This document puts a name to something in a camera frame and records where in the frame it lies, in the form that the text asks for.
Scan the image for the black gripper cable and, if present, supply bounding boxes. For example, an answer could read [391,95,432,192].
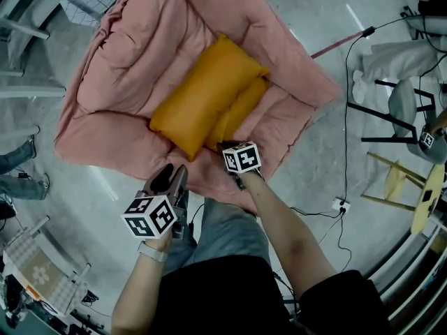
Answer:
[272,206,353,313]

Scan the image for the pink tape strip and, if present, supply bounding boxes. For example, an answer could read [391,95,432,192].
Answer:
[310,33,366,59]

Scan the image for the white power strip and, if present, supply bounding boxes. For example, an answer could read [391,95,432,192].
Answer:
[331,197,351,216]

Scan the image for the white desk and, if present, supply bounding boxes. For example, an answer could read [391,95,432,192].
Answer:
[0,0,67,146]

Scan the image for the round wooden table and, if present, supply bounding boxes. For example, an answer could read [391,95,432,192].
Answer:
[361,151,446,236]

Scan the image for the person's left forearm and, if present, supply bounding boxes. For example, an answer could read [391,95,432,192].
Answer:
[110,237,174,335]

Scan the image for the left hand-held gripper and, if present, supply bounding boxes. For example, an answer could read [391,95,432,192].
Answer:
[120,163,190,241]

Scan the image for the person's black shirt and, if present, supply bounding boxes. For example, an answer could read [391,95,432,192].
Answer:
[111,255,392,335]

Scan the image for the long black cable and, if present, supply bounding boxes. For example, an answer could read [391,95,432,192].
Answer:
[343,15,420,202]

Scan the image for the person's right forearm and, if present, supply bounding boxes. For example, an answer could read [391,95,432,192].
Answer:
[240,171,338,298]

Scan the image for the orange pillow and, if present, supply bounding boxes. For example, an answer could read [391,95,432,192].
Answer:
[149,33,270,163]
[205,77,270,152]

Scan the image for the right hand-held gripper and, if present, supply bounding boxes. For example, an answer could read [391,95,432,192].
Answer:
[216,140,264,191]

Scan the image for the pink padded sofa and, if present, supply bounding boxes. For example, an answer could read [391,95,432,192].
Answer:
[54,0,342,216]

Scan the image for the grey chair with black legs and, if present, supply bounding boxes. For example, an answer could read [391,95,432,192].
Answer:
[347,78,447,165]

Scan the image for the white shelf unit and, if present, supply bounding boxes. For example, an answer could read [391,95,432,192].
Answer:
[366,218,447,335]

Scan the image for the table with floral cloth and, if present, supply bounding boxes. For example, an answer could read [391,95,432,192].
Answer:
[3,216,91,317]

